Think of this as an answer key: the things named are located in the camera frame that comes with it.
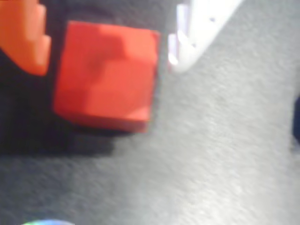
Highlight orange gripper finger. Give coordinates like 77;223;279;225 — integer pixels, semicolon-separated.
0;0;52;76

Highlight red cube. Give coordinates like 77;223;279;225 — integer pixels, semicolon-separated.
52;20;161;134

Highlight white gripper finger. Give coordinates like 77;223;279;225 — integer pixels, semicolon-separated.
168;0;243;73

